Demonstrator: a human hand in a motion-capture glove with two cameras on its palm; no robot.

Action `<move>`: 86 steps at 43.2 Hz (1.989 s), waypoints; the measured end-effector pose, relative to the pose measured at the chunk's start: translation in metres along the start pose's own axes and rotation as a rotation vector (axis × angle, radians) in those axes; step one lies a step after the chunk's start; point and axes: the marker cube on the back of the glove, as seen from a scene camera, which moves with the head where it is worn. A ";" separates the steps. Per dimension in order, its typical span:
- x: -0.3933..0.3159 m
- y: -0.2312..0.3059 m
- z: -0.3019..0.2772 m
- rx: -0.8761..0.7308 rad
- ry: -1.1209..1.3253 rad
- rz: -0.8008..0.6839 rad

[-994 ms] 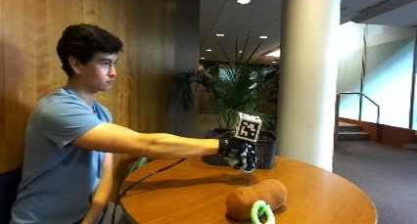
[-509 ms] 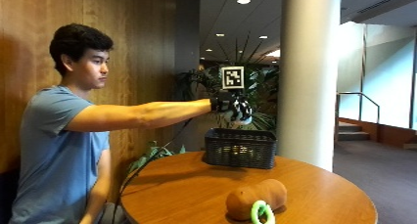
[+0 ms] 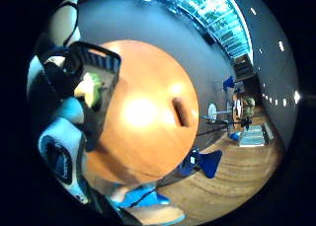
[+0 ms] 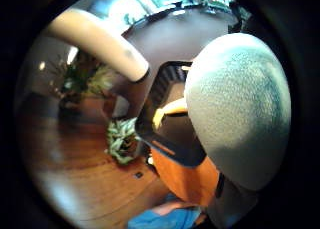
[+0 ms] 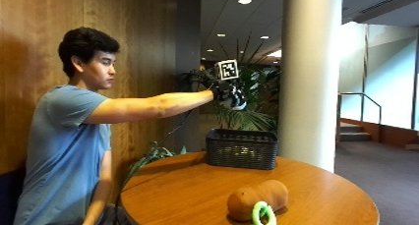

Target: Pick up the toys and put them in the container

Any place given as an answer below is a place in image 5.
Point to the large green potted palm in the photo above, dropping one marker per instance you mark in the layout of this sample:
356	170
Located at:
252	100

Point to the white cube with black markers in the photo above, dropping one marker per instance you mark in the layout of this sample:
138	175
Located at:
228	69

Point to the black woven plastic basket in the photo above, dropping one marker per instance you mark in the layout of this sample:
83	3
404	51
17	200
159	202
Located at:
242	149

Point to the white round column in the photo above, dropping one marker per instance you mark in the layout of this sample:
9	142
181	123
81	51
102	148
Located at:
312	77

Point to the round recessed ceiling light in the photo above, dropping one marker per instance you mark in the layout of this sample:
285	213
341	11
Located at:
222	35
265	37
245	1

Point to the small green leafy plant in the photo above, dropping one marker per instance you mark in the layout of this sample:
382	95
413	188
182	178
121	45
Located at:
151	156

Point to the metal stair handrail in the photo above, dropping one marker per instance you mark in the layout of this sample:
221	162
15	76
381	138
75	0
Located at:
362	103

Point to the carpeted stair steps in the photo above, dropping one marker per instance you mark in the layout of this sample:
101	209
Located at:
354	132

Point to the brown capybara soft toy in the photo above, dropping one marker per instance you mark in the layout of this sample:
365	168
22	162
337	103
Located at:
258	198

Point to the the person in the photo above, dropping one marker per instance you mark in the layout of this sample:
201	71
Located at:
66	146

